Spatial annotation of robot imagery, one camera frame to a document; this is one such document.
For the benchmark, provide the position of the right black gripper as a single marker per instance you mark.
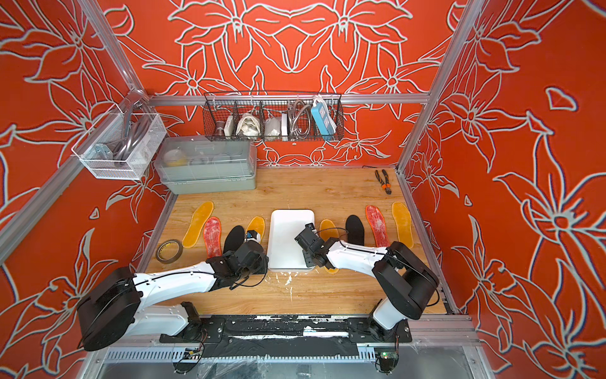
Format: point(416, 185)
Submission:
point(306, 257)

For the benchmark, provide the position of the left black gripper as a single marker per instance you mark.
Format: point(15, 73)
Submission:
point(263, 263)

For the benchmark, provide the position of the black insole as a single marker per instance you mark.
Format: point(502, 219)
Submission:
point(355, 230)
point(234, 240)

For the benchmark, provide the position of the yellow insole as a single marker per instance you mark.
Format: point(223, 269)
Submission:
point(328, 230)
point(198, 220)
point(258, 224)
point(403, 222)

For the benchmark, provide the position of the white plastic storage tray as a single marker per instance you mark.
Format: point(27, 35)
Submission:
point(284, 253)

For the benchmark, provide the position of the red insole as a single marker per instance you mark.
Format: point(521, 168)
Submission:
point(212, 237)
point(378, 225)

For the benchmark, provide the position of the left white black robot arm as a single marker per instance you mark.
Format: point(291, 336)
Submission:
point(129, 304)

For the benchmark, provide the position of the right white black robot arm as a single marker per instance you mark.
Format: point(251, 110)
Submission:
point(408, 283)

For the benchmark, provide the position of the grey green lidded storage box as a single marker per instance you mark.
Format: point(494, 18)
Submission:
point(197, 165)

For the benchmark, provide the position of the brown tape roll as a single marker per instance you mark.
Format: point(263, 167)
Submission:
point(169, 251)

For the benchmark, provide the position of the orange black pliers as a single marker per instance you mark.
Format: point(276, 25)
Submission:
point(383, 178)

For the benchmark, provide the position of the blue white power strip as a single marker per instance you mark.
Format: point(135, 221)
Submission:
point(323, 119)

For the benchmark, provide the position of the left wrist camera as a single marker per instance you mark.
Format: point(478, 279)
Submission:
point(253, 235)

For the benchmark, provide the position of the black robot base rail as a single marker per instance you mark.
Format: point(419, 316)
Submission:
point(289, 336)

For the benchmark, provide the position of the black wire wall basket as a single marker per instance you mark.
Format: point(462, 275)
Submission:
point(272, 116)

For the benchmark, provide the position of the clear plastic wall bin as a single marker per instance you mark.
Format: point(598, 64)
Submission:
point(121, 145)

